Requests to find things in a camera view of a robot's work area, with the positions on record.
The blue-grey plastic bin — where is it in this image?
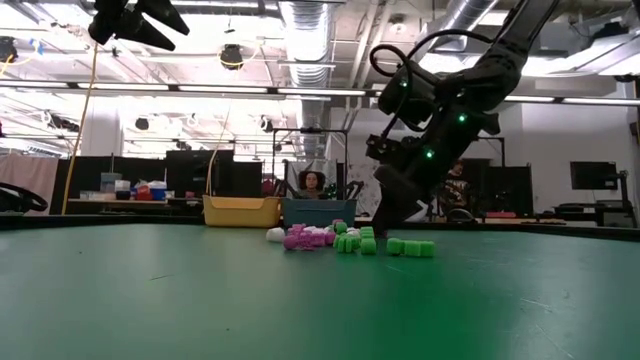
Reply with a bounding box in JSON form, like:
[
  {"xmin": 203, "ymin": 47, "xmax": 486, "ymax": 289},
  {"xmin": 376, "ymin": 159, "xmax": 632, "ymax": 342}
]
[{"xmin": 281, "ymin": 197, "xmax": 359, "ymax": 229}]

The black monitor stand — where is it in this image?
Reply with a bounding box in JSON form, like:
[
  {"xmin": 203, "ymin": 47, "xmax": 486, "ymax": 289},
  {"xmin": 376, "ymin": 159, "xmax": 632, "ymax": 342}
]
[{"xmin": 599, "ymin": 169, "xmax": 639, "ymax": 229}]

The plain white cloth sheet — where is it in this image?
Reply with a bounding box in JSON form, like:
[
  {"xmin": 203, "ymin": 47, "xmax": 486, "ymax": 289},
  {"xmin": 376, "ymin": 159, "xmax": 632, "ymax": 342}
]
[{"xmin": 398, "ymin": 198, "xmax": 437, "ymax": 224}]

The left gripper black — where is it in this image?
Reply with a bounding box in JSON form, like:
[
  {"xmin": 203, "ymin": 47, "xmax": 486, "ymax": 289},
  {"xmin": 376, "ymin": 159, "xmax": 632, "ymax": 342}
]
[{"xmin": 88, "ymin": 0, "xmax": 191, "ymax": 52}]

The person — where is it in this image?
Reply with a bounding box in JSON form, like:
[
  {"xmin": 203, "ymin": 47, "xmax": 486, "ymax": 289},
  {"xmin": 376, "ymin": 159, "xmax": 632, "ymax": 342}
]
[
  {"xmin": 437, "ymin": 158, "xmax": 474, "ymax": 217},
  {"xmin": 298, "ymin": 170, "xmax": 327, "ymax": 200}
]

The long ceiling light strip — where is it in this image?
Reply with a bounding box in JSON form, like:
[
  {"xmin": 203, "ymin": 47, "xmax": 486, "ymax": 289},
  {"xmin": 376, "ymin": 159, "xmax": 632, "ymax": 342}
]
[{"xmin": 0, "ymin": 78, "xmax": 640, "ymax": 107}]

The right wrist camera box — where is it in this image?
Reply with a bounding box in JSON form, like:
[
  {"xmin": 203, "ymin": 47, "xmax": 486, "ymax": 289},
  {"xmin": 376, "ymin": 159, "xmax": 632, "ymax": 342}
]
[{"xmin": 366, "ymin": 132, "xmax": 405, "ymax": 162}]

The pink curtain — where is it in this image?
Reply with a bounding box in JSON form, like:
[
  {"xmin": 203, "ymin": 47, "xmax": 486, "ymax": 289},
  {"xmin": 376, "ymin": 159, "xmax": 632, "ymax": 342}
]
[{"xmin": 0, "ymin": 152, "xmax": 60, "ymax": 216}]

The black office desk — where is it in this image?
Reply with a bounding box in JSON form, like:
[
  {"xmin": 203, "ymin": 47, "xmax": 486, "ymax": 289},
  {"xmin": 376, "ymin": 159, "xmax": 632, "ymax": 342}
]
[{"xmin": 532, "ymin": 198, "xmax": 639, "ymax": 229}]

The black rounded chair back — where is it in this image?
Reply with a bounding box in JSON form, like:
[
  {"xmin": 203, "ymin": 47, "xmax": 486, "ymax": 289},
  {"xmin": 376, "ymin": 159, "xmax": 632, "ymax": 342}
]
[{"xmin": 446, "ymin": 207, "xmax": 477, "ymax": 224}]

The thin yellow hanging cable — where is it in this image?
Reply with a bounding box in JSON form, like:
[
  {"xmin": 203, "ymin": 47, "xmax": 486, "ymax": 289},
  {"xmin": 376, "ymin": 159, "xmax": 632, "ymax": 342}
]
[{"xmin": 204, "ymin": 107, "xmax": 231, "ymax": 197}]

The black metal frame stand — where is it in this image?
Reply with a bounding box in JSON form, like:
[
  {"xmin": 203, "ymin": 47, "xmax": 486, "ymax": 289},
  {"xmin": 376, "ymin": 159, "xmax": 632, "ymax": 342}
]
[{"xmin": 271, "ymin": 127, "xmax": 350, "ymax": 201}]

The clear plastic container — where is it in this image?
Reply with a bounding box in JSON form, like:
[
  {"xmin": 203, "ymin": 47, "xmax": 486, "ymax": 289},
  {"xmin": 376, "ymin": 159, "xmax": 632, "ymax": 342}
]
[{"xmin": 99, "ymin": 171, "xmax": 124, "ymax": 194}]

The wooden side table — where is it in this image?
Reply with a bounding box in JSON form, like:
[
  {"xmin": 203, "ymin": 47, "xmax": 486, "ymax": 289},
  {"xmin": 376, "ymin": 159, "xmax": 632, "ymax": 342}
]
[{"xmin": 67, "ymin": 197, "xmax": 205, "ymax": 211}]

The patterned white cloth sheet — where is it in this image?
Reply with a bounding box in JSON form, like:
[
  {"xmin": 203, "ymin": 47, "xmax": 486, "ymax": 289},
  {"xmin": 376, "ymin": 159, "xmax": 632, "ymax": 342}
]
[{"xmin": 347, "ymin": 162, "xmax": 384, "ymax": 222}]

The black curved frame bracket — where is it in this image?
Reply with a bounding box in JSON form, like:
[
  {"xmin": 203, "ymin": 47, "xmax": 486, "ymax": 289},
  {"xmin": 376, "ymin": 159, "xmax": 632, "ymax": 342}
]
[{"xmin": 0, "ymin": 180, "xmax": 51, "ymax": 215}]

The silver ceiling air duct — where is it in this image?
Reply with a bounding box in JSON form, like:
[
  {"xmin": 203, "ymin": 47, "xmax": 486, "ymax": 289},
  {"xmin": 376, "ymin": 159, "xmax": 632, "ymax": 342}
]
[
  {"xmin": 417, "ymin": 0, "xmax": 501, "ymax": 66},
  {"xmin": 277, "ymin": 0, "xmax": 335, "ymax": 161}
]

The thick yellow hanging cable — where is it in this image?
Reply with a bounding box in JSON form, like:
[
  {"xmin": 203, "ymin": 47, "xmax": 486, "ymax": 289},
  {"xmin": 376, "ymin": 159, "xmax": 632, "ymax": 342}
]
[{"xmin": 60, "ymin": 38, "xmax": 100, "ymax": 216}]

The black round ceiling fixture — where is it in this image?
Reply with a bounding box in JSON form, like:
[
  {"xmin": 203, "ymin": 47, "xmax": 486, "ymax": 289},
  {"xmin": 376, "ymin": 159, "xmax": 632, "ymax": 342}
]
[{"xmin": 219, "ymin": 43, "xmax": 245, "ymax": 71}]

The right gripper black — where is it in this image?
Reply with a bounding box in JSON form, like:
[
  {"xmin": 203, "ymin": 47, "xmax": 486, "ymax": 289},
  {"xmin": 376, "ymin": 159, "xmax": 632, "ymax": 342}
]
[{"xmin": 372, "ymin": 84, "xmax": 501, "ymax": 236}]

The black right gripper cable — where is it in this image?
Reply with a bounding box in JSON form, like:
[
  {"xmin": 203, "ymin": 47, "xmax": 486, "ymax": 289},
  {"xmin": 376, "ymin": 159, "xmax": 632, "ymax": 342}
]
[{"xmin": 368, "ymin": 28, "xmax": 497, "ymax": 144}]

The black computer monitor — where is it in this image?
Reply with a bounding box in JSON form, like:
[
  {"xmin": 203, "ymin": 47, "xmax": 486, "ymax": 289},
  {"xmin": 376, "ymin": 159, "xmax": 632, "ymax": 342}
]
[{"xmin": 569, "ymin": 160, "xmax": 619, "ymax": 191}]

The yellow plastic bin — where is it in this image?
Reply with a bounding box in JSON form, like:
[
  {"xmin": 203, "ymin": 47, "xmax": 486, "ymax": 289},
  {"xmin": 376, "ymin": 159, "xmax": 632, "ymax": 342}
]
[{"xmin": 202, "ymin": 194, "xmax": 284, "ymax": 229}]

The wooden workbench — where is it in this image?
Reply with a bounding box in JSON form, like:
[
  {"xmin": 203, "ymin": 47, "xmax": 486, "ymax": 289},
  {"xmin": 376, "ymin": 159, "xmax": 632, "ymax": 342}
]
[{"xmin": 474, "ymin": 216, "xmax": 569, "ymax": 226}]

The black partition panel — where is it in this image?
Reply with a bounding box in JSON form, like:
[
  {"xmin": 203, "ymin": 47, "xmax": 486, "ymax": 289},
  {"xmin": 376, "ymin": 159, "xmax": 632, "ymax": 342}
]
[
  {"xmin": 164, "ymin": 148, "xmax": 264, "ymax": 199},
  {"xmin": 49, "ymin": 156, "xmax": 167, "ymax": 216}
]

